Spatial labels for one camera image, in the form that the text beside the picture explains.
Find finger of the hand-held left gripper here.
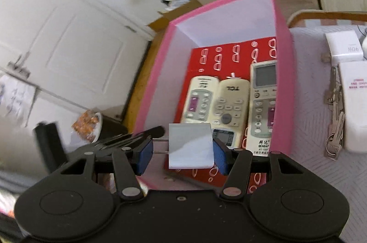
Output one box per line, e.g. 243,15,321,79
95,125,165,147

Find white charger with red label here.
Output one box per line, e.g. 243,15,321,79
337,60,367,153

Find white rounded charger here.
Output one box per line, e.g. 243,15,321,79
153,123,215,169

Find cream remote with purple buttons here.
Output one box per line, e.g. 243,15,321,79
180,76,221,126

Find white charger with grey print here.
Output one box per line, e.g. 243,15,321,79
325,30,363,64

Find cream remote with grey button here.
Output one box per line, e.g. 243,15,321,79
211,74,250,149

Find bunch of metal keys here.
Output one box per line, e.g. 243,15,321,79
323,65,346,160

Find pink shoe box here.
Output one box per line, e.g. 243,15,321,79
135,0,296,192

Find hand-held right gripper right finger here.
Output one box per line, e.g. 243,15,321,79
212,137,307,201

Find white panel door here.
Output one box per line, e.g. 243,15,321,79
0,0,152,129

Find red patterned flat box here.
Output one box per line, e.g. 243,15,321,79
164,37,278,195

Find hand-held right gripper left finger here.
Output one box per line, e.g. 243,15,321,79
59,138,153,201

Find metal door handle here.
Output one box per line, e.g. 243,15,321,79
8,55,31,77

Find long white remote control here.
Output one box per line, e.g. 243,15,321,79
246,60,278,156

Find black trash bin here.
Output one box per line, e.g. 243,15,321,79
95,114,129,143

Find white printed sheet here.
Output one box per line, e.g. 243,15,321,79
0,74,36,127

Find orange printed bag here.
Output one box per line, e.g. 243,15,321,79
71,110,103,143

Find cardboard box with clutter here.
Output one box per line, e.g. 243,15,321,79
147,0,203,33

